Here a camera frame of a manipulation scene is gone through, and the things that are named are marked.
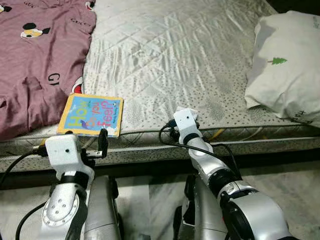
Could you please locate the colourful children's board book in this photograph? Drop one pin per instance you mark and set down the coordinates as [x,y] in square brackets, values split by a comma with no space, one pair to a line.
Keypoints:
[87,115]

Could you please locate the pink cartoon print bedsheet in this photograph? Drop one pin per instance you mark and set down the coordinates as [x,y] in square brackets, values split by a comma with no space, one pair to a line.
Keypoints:
[40,65]

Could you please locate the white pillow with green tree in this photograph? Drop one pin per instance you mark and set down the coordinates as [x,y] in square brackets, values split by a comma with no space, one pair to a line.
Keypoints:
[285,80]

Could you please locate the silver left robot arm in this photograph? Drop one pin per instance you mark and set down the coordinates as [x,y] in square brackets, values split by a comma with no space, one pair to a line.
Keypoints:
[60,210]

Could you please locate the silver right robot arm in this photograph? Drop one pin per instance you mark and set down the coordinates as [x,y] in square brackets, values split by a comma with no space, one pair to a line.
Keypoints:
[250,210]

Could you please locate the silver left robot leg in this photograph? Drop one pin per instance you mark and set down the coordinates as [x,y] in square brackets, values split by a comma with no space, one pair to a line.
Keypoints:
[102,210]

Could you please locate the silver robot leg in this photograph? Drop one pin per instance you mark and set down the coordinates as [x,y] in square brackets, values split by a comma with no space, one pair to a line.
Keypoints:
[102,210]
[202,215]

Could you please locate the white quilted mattress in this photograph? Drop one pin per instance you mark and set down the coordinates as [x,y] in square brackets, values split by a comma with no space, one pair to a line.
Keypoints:
[175,60]

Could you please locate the silver right robot leg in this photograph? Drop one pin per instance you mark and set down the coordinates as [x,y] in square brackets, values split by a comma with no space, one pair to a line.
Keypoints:
[202,215]

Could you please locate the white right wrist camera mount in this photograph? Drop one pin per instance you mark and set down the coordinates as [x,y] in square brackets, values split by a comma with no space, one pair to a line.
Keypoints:
[185,122]

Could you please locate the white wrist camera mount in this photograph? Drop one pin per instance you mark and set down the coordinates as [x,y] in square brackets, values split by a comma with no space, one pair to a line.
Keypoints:
[185,122]
[65,152]

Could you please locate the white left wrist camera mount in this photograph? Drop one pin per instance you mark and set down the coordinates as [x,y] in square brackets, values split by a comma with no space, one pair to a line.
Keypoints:
[65,152]

